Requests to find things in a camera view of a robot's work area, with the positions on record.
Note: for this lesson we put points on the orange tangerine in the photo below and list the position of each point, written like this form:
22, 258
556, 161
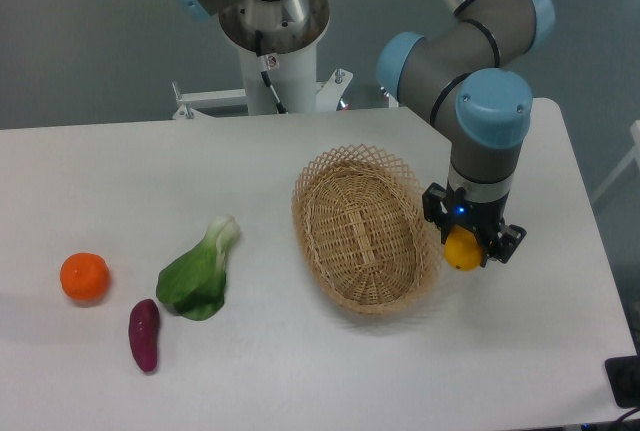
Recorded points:
85, 277

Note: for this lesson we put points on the woven wicker basket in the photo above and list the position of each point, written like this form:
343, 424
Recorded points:
358, 218

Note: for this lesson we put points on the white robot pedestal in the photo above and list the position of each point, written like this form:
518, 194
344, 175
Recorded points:
276, 43

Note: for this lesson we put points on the yellow mango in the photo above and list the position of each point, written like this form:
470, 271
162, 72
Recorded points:
462, 250

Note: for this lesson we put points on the green bok choy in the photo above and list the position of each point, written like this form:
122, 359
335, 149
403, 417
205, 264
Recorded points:
194, 284

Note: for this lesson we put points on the white frame at right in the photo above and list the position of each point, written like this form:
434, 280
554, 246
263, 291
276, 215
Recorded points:
620, 174

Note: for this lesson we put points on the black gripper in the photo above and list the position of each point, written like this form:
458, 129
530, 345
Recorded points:
446, 208

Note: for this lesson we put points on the purple sweet potato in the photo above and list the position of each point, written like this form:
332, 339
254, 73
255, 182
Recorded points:
143, 331

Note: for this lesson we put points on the black device at table edge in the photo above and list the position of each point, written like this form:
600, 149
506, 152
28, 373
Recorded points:
623, 376

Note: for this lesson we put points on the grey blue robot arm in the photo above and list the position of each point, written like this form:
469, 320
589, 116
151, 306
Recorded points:
457, 83

